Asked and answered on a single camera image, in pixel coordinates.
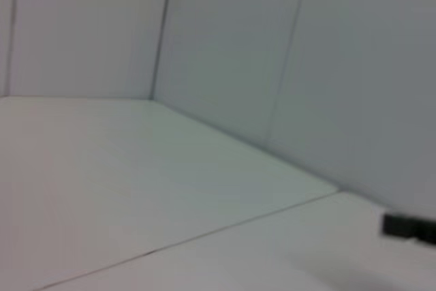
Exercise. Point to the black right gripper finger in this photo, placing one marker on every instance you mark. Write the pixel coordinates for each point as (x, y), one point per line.
(408, 228)

